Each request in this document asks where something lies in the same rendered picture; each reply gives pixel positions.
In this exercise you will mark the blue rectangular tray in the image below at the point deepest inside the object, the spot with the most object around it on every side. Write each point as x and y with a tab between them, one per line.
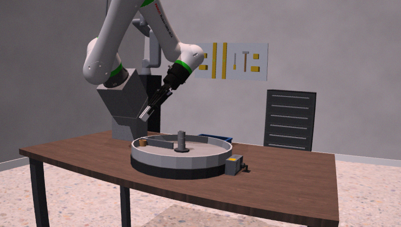
227	139

